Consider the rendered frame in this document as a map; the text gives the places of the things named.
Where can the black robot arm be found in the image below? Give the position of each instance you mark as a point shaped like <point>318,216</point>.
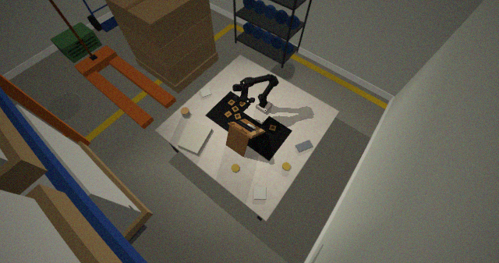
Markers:
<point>250,81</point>

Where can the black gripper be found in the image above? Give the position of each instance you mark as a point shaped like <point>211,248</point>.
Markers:
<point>250,100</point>

